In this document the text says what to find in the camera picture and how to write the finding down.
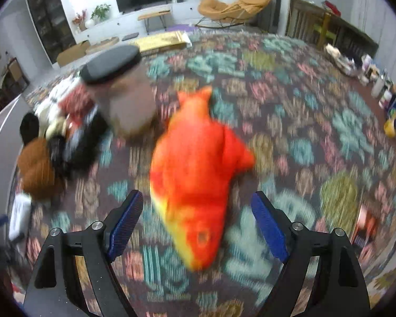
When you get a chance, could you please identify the red cloth on rack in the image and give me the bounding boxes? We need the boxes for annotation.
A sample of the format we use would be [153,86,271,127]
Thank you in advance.
[322,0,342,17]

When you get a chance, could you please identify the white television cabinet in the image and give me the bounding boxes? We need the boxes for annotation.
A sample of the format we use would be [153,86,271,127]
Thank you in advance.
[74,2,215,45]

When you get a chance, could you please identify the brown plush toy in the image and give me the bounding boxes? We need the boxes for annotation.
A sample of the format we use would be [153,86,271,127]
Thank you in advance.
[17,138,67,202]

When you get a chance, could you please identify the cream towel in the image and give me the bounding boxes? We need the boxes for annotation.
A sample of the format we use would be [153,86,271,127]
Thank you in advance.
[46,119,68,137]

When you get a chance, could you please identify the grey curtain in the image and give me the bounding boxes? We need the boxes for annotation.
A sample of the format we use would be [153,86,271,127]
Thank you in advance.
[257,0,284,34]

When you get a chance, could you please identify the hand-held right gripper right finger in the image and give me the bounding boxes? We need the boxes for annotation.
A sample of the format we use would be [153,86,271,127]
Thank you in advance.
[251,190,372,317]

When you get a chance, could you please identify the orange fish plush toy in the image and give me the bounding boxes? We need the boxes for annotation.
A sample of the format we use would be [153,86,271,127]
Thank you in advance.
[149,86,256,271]

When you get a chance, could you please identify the grey bed headboard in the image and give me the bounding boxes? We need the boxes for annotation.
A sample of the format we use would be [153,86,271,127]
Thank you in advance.
[0,97,32,225]

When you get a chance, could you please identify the white plush toy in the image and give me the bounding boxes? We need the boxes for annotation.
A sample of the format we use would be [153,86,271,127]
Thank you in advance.
[36,77,86,129]

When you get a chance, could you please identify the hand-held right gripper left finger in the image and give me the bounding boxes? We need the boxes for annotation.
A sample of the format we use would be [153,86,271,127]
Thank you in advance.
[23,190,144,317]

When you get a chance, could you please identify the green potted plant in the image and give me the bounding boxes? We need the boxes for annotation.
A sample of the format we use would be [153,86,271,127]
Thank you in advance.
[91,4,112,21]

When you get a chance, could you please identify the black round cushion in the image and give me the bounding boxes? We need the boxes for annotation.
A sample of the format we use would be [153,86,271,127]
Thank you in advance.
[20,112,40,146]

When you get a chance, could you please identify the flat gold box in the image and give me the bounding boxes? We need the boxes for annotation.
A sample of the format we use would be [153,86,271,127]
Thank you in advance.
[132,30,191,53]

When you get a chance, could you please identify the colourful patterned blanket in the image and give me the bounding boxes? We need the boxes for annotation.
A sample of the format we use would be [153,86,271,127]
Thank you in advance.
[10,28,396,317]

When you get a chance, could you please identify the dark wooden rack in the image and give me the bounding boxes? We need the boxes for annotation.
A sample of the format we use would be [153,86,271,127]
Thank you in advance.
[285,0,380,60]

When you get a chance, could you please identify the white packet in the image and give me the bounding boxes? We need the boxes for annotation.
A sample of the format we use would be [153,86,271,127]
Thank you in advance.
[8,193,32,241]

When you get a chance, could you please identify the red patterned pillow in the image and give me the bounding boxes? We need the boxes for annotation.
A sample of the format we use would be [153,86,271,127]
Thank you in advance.
[58,87,98,119]

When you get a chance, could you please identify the dark glass display cabinet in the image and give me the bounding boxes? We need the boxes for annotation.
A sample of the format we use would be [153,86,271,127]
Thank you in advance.
[24,0,77,63]

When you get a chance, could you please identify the red flower branches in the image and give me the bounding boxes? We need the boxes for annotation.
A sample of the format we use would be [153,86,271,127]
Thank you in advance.
[73,9,88,32]

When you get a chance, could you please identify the wooden side table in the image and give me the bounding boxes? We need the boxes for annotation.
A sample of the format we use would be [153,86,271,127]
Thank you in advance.
[138,9,171,34]

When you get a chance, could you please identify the flat wooden tray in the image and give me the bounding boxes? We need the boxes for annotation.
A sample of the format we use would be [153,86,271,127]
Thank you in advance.
[86,36,120,55]

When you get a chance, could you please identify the purple mat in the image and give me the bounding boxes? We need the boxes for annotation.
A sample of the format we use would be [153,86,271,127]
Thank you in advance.
[167,24,197,34]

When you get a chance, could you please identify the wooden chair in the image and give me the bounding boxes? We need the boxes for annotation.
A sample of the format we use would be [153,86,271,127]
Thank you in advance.
[2,58,30,96]

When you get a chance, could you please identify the row of small bottles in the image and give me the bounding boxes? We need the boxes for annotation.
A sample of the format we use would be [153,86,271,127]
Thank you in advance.
[325,43,396,139]

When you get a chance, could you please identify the clear jar with black lid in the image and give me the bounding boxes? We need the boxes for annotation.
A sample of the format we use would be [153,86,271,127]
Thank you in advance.
[80,44,157,139]

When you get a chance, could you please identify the orange lounge chair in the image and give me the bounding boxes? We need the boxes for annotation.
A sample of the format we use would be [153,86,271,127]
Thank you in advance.
[195,0,274,29]

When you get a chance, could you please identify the orange and red packet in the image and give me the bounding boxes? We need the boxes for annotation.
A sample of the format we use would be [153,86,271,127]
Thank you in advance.
[350,205,380,248]

